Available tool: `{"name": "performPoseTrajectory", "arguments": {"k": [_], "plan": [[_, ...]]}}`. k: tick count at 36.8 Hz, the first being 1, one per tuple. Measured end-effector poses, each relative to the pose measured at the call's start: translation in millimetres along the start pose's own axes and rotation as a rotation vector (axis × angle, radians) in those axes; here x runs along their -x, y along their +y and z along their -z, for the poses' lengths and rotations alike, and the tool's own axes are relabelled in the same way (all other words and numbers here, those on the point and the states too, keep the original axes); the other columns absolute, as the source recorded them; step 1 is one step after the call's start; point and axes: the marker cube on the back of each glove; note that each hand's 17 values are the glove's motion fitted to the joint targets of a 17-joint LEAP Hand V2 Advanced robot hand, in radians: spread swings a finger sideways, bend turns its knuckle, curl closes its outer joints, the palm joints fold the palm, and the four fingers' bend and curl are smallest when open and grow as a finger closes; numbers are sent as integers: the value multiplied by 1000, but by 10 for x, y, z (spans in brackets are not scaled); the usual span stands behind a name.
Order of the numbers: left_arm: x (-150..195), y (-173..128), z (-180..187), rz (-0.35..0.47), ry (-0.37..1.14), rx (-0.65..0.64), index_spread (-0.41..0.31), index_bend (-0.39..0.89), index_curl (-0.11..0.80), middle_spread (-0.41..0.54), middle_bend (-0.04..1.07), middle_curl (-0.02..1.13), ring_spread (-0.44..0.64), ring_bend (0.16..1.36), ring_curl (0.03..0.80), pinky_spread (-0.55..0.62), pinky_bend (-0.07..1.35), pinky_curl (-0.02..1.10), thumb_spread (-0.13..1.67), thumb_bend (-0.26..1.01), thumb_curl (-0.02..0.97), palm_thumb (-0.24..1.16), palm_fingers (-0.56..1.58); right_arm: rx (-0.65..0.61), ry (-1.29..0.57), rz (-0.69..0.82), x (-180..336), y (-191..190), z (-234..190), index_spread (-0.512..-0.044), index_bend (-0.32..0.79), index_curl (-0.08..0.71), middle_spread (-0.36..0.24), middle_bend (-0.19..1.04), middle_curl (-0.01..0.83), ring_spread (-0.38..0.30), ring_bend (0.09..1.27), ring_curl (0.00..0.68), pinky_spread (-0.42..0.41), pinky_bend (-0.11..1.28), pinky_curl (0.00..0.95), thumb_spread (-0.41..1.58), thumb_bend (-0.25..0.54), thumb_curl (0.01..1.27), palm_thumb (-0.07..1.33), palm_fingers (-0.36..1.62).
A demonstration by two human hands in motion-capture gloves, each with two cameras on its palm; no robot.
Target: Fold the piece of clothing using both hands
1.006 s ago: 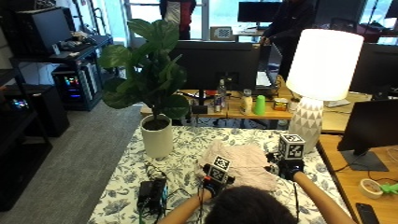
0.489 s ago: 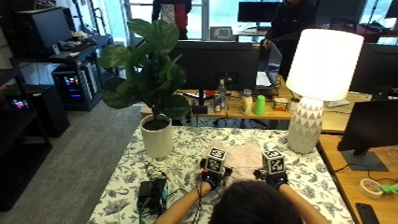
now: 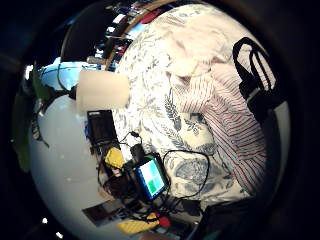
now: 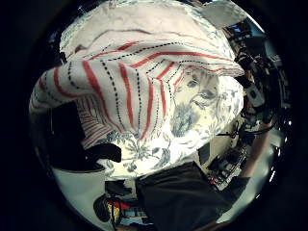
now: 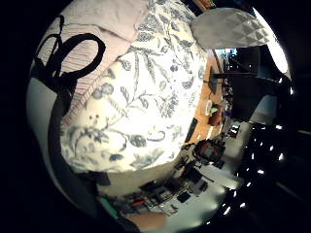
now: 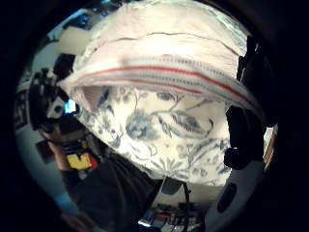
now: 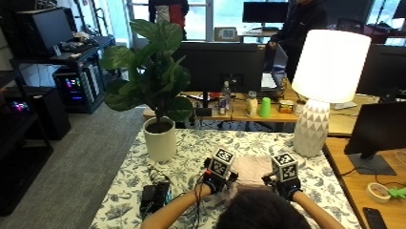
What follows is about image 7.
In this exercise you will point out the person's left hand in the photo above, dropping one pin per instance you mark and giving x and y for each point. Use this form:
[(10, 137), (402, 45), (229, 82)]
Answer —
[(212, 183)]

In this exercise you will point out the person's right hand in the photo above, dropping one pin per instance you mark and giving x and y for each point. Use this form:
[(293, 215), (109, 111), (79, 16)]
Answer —
[(289, 188)]

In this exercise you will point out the pale pink cloth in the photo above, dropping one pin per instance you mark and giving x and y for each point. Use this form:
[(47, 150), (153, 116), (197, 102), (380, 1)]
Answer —
[(252, 167)]

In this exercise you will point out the white marker cube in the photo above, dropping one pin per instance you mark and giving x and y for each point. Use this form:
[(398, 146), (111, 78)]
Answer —
[(284, 167), (221, 161)]

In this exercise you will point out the blue floral tablecloth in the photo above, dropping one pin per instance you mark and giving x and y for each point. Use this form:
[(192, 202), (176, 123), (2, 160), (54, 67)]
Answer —
[(199, 146)]

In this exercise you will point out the wooden desk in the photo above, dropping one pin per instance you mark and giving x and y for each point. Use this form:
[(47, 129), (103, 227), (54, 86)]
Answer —
[(241, 116), (360, 191)]

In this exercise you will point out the black battery pack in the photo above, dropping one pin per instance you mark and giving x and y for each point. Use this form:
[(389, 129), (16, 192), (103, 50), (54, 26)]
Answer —
[(153, 195)]

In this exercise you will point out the white plant pot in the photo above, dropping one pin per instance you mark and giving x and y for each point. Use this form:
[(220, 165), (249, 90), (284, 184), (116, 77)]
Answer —
[(160, 143)]

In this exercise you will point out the green plastic cup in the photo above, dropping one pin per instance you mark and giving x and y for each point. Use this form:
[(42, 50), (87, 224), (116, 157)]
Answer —
[(265, 108)]

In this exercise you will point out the drinks can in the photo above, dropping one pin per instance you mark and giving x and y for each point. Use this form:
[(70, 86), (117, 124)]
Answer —
[(221, 105)]

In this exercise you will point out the yellow jar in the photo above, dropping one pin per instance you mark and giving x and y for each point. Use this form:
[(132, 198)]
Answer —
[(287, 107)]

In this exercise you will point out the roll of tape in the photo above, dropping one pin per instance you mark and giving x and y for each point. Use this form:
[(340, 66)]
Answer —
[(377, 193)]

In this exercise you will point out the clear water bottle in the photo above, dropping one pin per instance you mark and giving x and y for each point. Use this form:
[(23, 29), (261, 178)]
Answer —
[(227, 92)]

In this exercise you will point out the black smartphone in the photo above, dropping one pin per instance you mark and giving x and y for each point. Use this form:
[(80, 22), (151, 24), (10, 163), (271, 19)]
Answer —
[(374, 218)]

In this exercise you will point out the black computer monitor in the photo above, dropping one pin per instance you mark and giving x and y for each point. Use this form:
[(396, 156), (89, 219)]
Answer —
[(385, 70), (378, 127), (217, 66), (265, 12)]

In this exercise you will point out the green toy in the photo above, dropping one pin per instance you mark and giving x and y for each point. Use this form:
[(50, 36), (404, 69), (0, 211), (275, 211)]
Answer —
[(397, 192)]

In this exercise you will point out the open laptop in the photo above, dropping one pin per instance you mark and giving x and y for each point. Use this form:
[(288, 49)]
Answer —
[(277, 68)]

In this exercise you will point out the green leafy plant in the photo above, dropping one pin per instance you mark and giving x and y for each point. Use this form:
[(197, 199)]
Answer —
[(159, 73)]

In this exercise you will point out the white table lamp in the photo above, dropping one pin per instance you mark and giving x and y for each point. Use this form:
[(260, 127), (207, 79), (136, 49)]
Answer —
[(330, 66)]

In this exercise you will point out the checkerboard calibration board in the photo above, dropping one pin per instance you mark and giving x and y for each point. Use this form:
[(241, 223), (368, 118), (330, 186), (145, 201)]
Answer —
[(227, 34)]

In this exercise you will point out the computer tower with coloured lights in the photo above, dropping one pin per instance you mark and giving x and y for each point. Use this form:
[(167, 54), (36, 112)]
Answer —
[(78, 87)]

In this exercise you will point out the black cabinet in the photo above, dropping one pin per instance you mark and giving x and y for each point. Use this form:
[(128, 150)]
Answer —
[(47, 111)]

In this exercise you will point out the black shelf unit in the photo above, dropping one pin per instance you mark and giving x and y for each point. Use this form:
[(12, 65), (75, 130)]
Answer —
[(22, 165)]

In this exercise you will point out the black shelf table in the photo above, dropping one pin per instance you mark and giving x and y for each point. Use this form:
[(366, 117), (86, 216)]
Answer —
[(80, 57)]

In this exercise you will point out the large black box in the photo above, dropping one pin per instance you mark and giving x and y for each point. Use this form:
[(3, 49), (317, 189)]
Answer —
[(42, 30)]

